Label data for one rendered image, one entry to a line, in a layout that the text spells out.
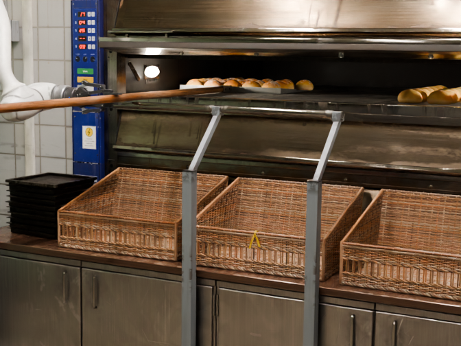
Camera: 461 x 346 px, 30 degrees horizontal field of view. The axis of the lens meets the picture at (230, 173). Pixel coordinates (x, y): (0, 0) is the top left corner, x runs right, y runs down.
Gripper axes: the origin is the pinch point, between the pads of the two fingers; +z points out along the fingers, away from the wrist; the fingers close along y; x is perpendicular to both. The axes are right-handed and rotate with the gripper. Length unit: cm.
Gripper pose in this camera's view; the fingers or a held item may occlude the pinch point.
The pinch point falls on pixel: (112, 98)
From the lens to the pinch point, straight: 334.5
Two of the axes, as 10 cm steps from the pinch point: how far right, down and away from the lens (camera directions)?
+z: 9.0, 0.7, -4.4
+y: -0.1, 9.9, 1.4
